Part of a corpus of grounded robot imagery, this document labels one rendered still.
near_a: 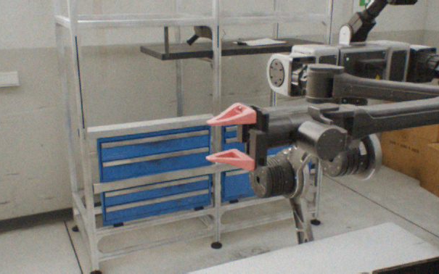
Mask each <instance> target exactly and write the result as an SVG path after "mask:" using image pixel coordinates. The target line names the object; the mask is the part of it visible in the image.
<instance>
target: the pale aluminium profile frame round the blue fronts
mask: <svg viewBox="0 0 439 274"><path fill-rule="evenodd" d="M52 5H53V13H54V27H55V36H56V43H57V58H58V66H59V74H60V88H61V96H62V103H63V111H64V119H65V134H66V141H67V156H68V164H69V172H70V186H71V194H72V203H73V217H74V223H75V225H76V226H75V227H73V231H75V232H78V231H80V234H81V237H82V239H83V242H84V244H85V247H86V250H87V252H88V254H89V257H90V260H91V269H92V272H90V273H89V274H102V272H101V271H98V269H99V265H98V261H102V260H108V259H112V258H115V257H121V256H125V255H128V254H135V253H138V252H144V251H147V250H151V249H156V248H160V247H164V246H170V245H174V244H180V243H184V242H186V241H189V240H193V239H196V238H202V237H206V236H212V235H213V240H214V241H215V243H212V244H211V247H212V248H213V249H220V248H222V244H221V243H218V241H220V240H221V233H225V232H229V231H235V230H238V229H241V228H248V227H252V226H255V225H261V224H264V223H270V222H273V221H277V220H283V219H287V218H291V217H292V210H290V211H286V212H280V213H276V214H272V215H267V216H262V217H257V218H253V219H249V220H243V221H239V222H235V223H229V224H225V225H224V224H221V216H222V214H223V213H224V212H225V211H227V210H231V209H238V208H242V207H249V206H253V205H256V204H263V203H266V202H270V201H273V200H277V199H283V198H285V197H283V196H282V195H281V196H273V197H269V198H263V199H261V198H259V197H258V196H255V197H251V198H247V199H240V200H238V199H234V200H230V201H229V202H225V203H221V172H223V171H227V170H236V169H240V168H239V167H235V166H233V165H229V164H224V163H219V162H213V165H208V166H202V167H194V168H189V169H184V170H176V171H170V172H166V173H157V174H152V175H143V176H139V177H134V178H126V179H120V180H112V181H108V182H103V183H94V184H92V175H91V159H92V158H97V157H98V152H97V151H96V152H90V148H89V140H88V131H87V122H86V105H85V96H84V87H83V69H82V60H81V43H80V36H81V34H82V33H83V32H84V31H85V30H86V29H96V28H141V27H163V26H175V38H176V43H182V27H186V26H187V25H199V26H207V27H209V28H210V29H211V30H212V32H213V116H214V117H217V116H219V115H220V114H221V32H222V30H223V29H224V28H225V27H226V25H231V24H255V23H273V35H272V39H279V23H280V22H322V23H323V25H324V27H325V29H324V44H332V31H333V20H334V10H335V0H327V6H326V14H312V13H301V12H281V0H274V10H273V11H267V12H221V0H213V12H196V13H181V0H174V8H175V13H160V14H90V15H78V7H77V0H67V7H68V15H60V0H52ZM63 26H65V27H66V28H69V30H70V33H71V41H72V50H73V66H74V74H75V91H76V99H77V108H78V124H79V133H80V141H81V158H82V166H83V182H84V188H81V189H77V181H76V173H75V158H74V149H73V134H72V126H71V119H70V102H69V94H68V87H67V70H66V63H65V55H64V47H63V39H62V28H63ZM176 97H177V117H183V116H184V99H183V62H182V59H176ZM83 132H85V139H86V140H84V138H83ZM211 141H212V142H213V154H216V153H219V152H221V126H220V125H213V136H211ZM311 173H314V182H313V181H312V180H310V185H309V188H308V192H307V194H309V193H313V201H310V200H309V199H307V198H305V200H306V204H307V208H308V214H310V213H312V217H313V218H314V219H312V220H310V222H311V224H313V225H319V224H321V221H320V220H316V219H317V218H319V216H320V206H321V185H322V175H323V168H322V167H321V165H320V163H319V158H318V157H316V161H315V169H312V170H311ZM206 174H213V186H211V192H213V199H212V198H211V205H208V207H197V208H193V209H191V210H188V211H184V212H177V213H173V214H169V215H162V216H158V217H151V218H147V219H143V220H137V221H133V222H129V223H116V224H113V225H111V226H107V227H103V228H95V221H96V220H95V219H94V216H95V214H99V213H102V207H94V194H96V193H100V192H102V191H109V190H114V189H119V188H128V187H132V186H140V185H144V184H148V183H156V182H162V181H167V180H175V179H179V178H188V177H192V176H197V175H206ZM83 196H85V200H86V209H85V207H84V205H83V203H82V201H81V198H82V197H83ZM207 215H212V216H213V221H212V220H211V219H210V218H209V217H208V216H207ZM192 217H198V218H199V219H201V221H203V222H204V223H205V224H206V225H207V227H208V228H206V229H202V230H198V231H192V232H188V233H182V234H179V235H175V236H169V237H166V238H159V240H155V241H149V242H145V243H142V244H136V245H132V246H125V247H122V248H118V249H112V250H109V251H105V252H103V251H101V250H99V249H98V248H97V243H98V241H100V239H101V238H103V236H109V235H113V234H117V233H120V232H124V231H131V230H135V229H139V228H146V227H149V226H153V225H159V224H163V223H170V222H174V221H178V220H185V219H188V218H192Z"/></svg>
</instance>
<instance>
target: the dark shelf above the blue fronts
mask: <svg viewBox="0 0 439 274"><path fill-rule="evenodd" d="M271 40H273V41H284V42H286V43H283V44H273V45H263V46H244V45H239V44H234V43H233V42H237V41H222V42H221V56H233V55H245V54H269V53H281V52H292V47H293V46H298V45H311V44H316V45H324V43H320V42H315V41H306V40H300V39H296V38H280V39H271ZM250 41H257V40H250ZM239 42H243V41H239ZM140 49H141V52H142V53H145V54H148V55H150V56H152V57H155V58H157V59H160V60H170V59H188V58H199V57H208V58H211V59H212V58H213V42H204V43H193V44H192V45H191V46H190V45H189V44H187V43H175V44H169V58H165V44H161V45H149V46H140Z"/></svg>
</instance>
